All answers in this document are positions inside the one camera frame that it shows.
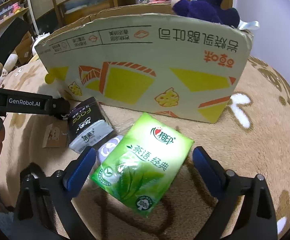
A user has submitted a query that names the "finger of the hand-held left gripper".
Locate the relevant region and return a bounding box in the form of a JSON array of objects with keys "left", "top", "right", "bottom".
[
  {"left": 0, "top": 17, "right": 32, "bottom": 88},
  {"left": 51, "top": 96, "right": 71, "bottom": 122}
]

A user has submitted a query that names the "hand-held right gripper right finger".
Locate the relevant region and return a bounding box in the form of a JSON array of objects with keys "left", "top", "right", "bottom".
[{"left": 192, "top": 146, "right": 278, "bottom": 240}]

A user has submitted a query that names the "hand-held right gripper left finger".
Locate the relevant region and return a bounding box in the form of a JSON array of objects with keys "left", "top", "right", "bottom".
[{"left": 11, "top": 146, "right": 97, "bottom": 240}]

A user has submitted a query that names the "black tissue packet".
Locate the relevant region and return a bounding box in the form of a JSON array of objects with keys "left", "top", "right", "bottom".
[{"left": 68, "top": 97, "right": 114, "bottom": 154}]

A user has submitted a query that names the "green tissue packet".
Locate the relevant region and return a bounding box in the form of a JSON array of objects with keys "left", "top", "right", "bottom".
[{"left": 90, "top": 112, "right": 195, "bottom": 218}]

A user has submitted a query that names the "printed cardboard box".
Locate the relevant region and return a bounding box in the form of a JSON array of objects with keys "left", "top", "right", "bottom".
[{"left": 34, "top": 2, "right": 255, "bottom": 124}]

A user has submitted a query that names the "purple plush doll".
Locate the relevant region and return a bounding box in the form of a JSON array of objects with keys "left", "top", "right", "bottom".
[{"left": 171, "top": 0, "right": 260, "bottom": 30}]

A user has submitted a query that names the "cream plush dog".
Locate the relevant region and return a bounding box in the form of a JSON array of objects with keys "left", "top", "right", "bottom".
[{"left": 0, "top": 51, "right": 19, "bottom": 87}]

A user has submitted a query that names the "white fluffy plush toy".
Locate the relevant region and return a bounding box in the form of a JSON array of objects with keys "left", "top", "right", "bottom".
[{"left": 36, "top": 72, "right": 69, "bottom": 100}]

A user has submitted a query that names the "open brown cardboard box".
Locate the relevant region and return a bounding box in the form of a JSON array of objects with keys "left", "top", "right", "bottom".
[{"left": 18, "top": 34, "right": 39, "bottom": 65}]

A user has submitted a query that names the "purple and white packet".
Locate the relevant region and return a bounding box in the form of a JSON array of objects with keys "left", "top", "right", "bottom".
[{"left": 95, "top": 134, "right": 124, "bottom": 167}]

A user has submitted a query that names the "white rack with wooden shelves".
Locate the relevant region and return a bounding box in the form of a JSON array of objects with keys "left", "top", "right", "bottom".
[{"left": 0, "top": 0, "right": 39, "bottom": 38}]

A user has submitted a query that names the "white spiky plush toy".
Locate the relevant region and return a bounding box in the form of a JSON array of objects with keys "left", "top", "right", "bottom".
[{"left": 31, "top": 32, "right": 51, "bottom": 60}]

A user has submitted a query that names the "person's grey clothing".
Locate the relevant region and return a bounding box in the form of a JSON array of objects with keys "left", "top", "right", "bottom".
[{"left": 0, "top": 180, "right": 18, "bottom": 240}]

